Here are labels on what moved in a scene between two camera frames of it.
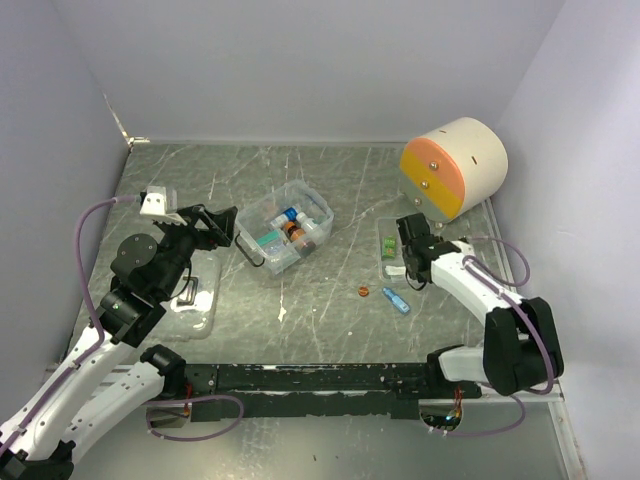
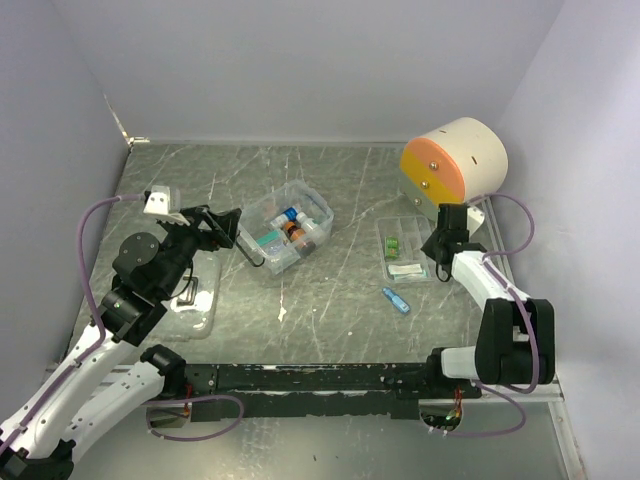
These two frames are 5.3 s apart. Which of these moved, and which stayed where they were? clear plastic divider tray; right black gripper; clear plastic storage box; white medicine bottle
Moved: right black gripper
Stayed: clear plastic storage box; white medicine bottle; clear plastic divider tray
